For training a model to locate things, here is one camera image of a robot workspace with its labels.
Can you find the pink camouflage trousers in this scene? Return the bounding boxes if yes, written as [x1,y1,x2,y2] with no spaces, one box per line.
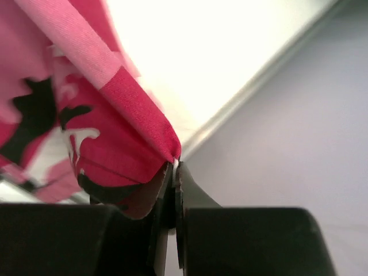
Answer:
[1,1,181,220]

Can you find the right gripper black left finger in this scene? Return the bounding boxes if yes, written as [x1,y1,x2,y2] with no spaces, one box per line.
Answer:
[1,164,173,275]

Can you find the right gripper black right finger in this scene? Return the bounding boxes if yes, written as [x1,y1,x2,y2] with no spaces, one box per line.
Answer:
[175,163,336,275]

